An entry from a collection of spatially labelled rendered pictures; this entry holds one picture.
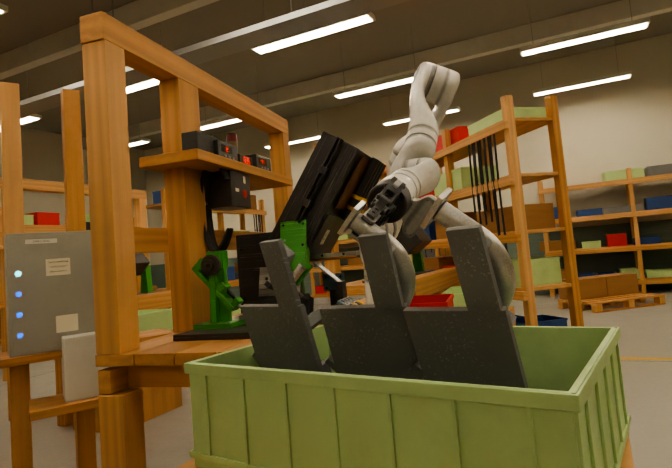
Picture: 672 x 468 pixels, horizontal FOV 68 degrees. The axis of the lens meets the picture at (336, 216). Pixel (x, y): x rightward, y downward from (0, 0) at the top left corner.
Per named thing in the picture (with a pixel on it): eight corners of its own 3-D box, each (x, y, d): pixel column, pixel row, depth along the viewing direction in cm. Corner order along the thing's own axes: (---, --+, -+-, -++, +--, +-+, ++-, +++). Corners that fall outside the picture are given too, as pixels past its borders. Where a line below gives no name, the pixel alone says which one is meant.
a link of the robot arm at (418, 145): (392, 199, 109) (402, 155, 117) (432, 197, 106) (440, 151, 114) (383, 177, 104) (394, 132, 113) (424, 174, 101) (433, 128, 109)
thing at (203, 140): (218, 155, 203) (217, 138, 203) (198, 148, 188) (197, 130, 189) (203, 157, 205) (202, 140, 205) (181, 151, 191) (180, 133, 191)
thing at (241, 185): (252, 208, 218) (250, 174, 219) (233, 205, 202) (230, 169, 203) (227, 211, 222) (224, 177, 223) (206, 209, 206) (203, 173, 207)
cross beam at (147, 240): (276, 248, 287) (275, 232, 288) (113, 253, 163) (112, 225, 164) (268, 248, 289) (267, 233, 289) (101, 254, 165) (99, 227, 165)
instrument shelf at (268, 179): (293, 185, 264) (292, 178, 265) (197, 158, 178) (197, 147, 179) (250, 191, 272) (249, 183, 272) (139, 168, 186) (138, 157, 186)
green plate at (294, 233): (312, 273, 205) (313, 225, 212) (305, 269, 198) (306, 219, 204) (286, 275, 209) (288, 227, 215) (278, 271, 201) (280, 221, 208)
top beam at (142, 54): (289, 135, 299) (287, 120, 300) (103, 38, 156) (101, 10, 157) (275, 137, 302) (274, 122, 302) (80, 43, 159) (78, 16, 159)
